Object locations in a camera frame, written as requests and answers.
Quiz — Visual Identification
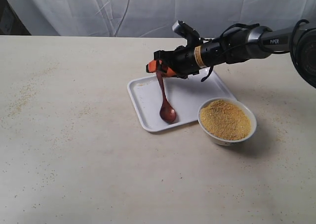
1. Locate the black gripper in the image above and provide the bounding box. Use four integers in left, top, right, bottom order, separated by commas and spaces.
146, 46, 200, 78

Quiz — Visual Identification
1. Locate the brown wooden spoon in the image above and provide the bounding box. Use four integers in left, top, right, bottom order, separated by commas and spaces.
156, 72, 177, 123

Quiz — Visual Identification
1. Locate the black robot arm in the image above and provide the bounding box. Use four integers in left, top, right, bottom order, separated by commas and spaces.
146, 19, 316, 87

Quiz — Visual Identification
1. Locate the yellow-brown granular powder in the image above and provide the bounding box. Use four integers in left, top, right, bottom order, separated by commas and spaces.
199, 100, 251, 141

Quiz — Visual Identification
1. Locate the white square plastic tray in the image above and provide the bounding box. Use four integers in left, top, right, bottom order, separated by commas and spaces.
127, 69, 235, 133

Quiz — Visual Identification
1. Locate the white backdrop cloth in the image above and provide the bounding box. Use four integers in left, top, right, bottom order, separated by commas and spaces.
7, 0, 316, 37

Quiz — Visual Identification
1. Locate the white ceramic bowl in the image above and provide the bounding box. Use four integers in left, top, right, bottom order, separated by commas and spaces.
197, 98, 257, 146

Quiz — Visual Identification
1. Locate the dark object behind cloth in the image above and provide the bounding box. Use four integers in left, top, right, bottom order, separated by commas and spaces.
0, 0, 31, 36

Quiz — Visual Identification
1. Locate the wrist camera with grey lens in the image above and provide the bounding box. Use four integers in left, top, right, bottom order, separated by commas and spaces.
172, 20, 203, 47

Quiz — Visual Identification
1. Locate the black cable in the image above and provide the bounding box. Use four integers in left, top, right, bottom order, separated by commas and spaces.
200, 18, 311, 82

